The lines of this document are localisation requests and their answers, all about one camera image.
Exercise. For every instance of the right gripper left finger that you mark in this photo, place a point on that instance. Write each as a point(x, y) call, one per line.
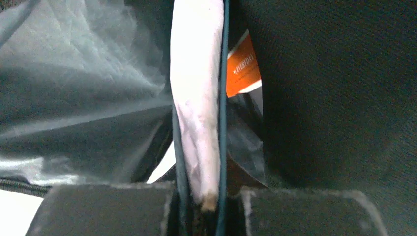
point(109, 210)

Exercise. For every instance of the teal hardcover book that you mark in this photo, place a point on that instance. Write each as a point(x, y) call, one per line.
point(195, 54)

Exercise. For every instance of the black backpack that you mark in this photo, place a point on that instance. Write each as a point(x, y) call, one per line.
point(85, 99)

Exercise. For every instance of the orange Good Morning book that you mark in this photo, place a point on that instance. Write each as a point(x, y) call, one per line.
point(243, 75)

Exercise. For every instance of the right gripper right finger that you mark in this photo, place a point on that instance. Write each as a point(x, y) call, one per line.
point(254, 210)

